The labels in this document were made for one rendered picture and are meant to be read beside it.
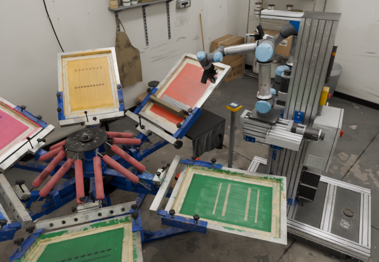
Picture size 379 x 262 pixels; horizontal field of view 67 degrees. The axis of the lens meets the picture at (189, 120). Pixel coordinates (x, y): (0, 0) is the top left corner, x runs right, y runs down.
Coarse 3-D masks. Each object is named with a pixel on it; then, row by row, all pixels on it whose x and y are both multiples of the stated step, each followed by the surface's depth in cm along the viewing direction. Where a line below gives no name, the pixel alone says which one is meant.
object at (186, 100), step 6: (204, 90) 256; (180, 96) 264; (186, 96) 261; (198, 96) 255; (186, 102) 258; (192, 102) 255; (168, 114) 259; (174, 114) 256; (168, 120) 255; (174, 120) 252; (180, 120) 249
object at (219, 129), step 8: (224, 120) 293; (216, 128) 287; (200, 136) 272; (208, 136) 284; (216, 136) 293; (192, 144) 271; (200, 144) 279; (208, 144) 290; (216, 144) 298; (200, 152) 286
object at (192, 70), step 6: (186, 66) 282; (192, 66) 278; (198, 66) 275; (180, 72) 281; (186, 72) 278; (192, 72) 274; (198, 72) 271; (174, 78) 280; (174, 84) 276; (168, 90) 275; (174, 96) 267; (150, 108) 272; (156, 108) 269; (162, 108) 266; (162, 114) 262
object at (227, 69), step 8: (184, 56) 286; (192, 56) 281; (176, 64) 284; (216, 64) 262; (224, 64) 258; (224, 72) 253; (168, 80) 282; (160, 88) 279; (216, 88) 250; (208, 96) 246; (200, 104) 245; (152, 120) 258; (168, 128) 245
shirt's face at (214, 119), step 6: (204, 114) 302; (210, 114) 302; (216, 114) 302; (198, 120) 293; (204, 120) 293; (210, 120) 293; (216, 120) 292; (222, 120) 292; (192, 126) 284; (198, 126) 284; (204, 126) 283; (210, 126) 283; (192, 132) 275; (198, 132) 274; (192, 138) 267
